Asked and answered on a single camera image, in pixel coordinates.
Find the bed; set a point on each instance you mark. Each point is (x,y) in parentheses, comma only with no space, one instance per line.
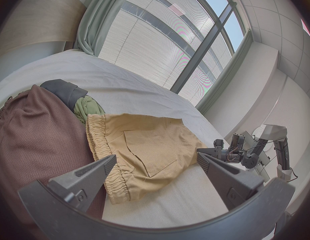
(120,84)

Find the tan shorts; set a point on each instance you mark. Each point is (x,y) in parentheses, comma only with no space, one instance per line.
(150,144)

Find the black garment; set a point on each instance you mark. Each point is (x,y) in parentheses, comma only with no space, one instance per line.
(62,90)

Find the brown shorts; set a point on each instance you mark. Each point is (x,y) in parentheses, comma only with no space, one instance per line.
(39,139)

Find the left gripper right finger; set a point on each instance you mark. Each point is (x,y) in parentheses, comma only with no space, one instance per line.
(221,175)

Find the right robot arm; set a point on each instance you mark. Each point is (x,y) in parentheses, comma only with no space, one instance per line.
(272,131)

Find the round white mirror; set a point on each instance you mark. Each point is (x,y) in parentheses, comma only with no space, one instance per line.
(257,131)

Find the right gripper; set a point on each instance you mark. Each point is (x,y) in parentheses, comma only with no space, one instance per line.
(221,153)

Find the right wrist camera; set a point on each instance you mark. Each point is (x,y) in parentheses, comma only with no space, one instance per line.
(218,143)

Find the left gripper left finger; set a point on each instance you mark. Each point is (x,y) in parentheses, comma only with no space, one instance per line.
(91,174)

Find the square ceiling light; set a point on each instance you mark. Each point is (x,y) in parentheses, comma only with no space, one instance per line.
(306,29)

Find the grey-green curtain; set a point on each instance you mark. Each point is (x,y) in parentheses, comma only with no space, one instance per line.
(100,21)

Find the green garment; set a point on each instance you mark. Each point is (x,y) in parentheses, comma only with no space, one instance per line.
(87,106)

